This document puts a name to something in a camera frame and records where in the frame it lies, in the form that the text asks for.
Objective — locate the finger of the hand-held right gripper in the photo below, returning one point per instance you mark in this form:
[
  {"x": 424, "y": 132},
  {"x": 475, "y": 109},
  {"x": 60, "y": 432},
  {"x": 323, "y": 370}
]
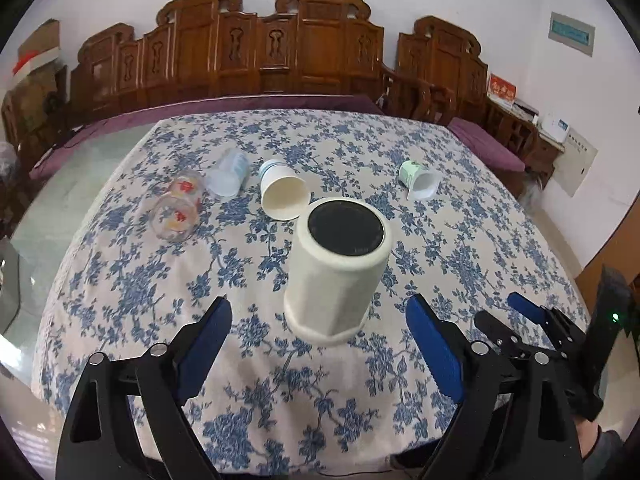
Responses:
[
  {"x": 495, "y": 332},
  {"x": 527, "y": 307}
]

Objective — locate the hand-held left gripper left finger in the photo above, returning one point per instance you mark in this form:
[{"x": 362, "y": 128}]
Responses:
[{"x": 209, "y": 342}]

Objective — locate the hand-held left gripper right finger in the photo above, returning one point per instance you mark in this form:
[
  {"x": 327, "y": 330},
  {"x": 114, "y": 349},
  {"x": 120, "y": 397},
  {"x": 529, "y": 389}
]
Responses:
[{"x": 434, "y": 350}]

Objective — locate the large white cup black base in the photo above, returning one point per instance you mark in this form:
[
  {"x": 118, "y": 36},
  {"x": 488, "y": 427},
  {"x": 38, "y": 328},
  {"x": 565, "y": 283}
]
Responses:
[{"x": 330, "y": 290}]

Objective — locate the person's right forearm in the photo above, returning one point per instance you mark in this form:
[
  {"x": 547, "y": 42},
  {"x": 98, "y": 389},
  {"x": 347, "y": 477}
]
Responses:
[{"x": 592, "y": 442}]

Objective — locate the glass cup red print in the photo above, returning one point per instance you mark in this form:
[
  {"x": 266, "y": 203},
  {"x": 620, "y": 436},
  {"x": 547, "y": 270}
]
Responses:
[{"x": 175, "y": 215}]

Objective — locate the white cup green print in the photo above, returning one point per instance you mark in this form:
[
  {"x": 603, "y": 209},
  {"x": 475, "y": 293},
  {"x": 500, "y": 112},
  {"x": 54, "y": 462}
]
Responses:
[{"x": 422, "y": 185}]

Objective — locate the white paper cup blue print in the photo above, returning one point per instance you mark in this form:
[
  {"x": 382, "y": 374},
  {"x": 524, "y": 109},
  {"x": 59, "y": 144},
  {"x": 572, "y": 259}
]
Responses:
[{"x": 285, "y": 195}]

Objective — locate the clear plastic cup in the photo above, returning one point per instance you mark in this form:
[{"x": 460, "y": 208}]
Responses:
[{"x": 227, "y": 175}]

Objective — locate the wooden door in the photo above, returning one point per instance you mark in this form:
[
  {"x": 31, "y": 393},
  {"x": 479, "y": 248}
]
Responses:
[{"x": 620, "y": 245}]

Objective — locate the blue floral tablecloth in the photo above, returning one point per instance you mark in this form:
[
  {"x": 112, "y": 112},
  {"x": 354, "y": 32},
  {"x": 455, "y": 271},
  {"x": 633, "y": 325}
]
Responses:
[{"x": 350, "y": 400}]

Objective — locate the wooden side table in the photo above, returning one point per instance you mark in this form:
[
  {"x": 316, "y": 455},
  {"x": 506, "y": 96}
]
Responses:
[{"x": 542, "y": 152}]

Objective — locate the purple armchair cushion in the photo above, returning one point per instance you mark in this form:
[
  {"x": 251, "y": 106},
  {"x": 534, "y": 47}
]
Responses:
[{"x": 487, "y": 145}]

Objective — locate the white box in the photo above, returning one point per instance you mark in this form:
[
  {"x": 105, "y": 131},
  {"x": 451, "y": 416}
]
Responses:
[{"x": 556, "y": 127}]

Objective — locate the red box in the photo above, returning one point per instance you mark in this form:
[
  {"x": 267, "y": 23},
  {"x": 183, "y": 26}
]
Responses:
[{"x": 501, "y": 90}]

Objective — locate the purple sofa cushion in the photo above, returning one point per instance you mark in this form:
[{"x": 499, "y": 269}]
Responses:
[{"x": 125, "y": 120}]

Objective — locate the carved wooden armchair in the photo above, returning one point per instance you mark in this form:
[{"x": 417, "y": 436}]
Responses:
[{"x": 440, "y": 70}]

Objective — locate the carved wooden sofa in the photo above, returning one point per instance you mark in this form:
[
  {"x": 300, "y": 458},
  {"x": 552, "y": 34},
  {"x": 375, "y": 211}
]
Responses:
[{"x": 200, "y": 55}]

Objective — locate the cardboard box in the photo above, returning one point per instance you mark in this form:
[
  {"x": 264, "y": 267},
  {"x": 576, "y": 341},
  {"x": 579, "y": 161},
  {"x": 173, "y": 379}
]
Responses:
[{"x": 40, "y": 55}]

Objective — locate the beige wall cabinet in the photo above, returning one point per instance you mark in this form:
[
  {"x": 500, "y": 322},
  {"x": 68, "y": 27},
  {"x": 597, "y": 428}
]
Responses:
[{"x": 577, "y": 162}]

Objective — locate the grey wall panel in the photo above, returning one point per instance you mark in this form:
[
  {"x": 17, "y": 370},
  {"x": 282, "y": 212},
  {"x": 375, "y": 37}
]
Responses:
[{"x": 571, "y": 32}]

